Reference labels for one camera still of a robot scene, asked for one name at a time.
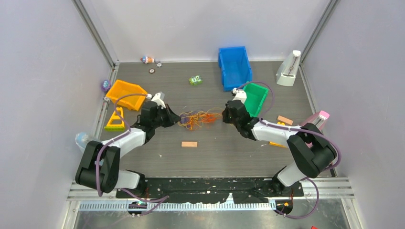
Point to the purple round toy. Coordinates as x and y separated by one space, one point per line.
106 85

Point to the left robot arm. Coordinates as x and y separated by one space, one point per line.
99 166

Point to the small wooden block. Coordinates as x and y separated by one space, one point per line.
189 144

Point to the yellow triangle block right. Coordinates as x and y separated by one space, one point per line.
277 144

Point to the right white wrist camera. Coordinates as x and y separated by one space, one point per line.
239 94

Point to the yellow triangle block left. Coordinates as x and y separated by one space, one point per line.
115 123

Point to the yellow triangle block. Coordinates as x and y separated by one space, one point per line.
277 144
115 123

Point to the white metronome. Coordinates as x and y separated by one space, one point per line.
288 70

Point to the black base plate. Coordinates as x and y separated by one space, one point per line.
207 190

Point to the blue plastic bin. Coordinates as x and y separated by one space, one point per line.
235 67

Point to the green monster toy block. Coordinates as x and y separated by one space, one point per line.
195 80

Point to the small clown figurine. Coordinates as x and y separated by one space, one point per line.
147 60

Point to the green plastic bin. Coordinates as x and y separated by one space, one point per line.
256 95

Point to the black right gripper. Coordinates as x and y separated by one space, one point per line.
226 118

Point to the pink metronome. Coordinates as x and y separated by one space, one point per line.
317 122

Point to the orange plastic bin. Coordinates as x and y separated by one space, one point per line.
121 88

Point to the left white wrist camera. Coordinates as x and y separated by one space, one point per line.
158 99

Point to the clear plastic bottle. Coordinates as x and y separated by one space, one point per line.
82 139

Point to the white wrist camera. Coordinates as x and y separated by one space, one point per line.
239 94
158 99

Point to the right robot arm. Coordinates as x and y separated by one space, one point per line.
312 153

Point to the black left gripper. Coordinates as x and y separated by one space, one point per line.
171 118

